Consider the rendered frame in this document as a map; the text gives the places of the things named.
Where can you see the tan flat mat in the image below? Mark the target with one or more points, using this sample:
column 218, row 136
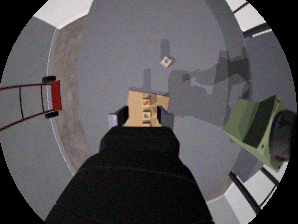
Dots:
column 136, row 109

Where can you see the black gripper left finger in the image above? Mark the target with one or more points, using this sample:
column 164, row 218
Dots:
column 119, row 117

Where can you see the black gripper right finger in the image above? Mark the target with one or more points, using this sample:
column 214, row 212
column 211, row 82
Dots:
column 165, row 118

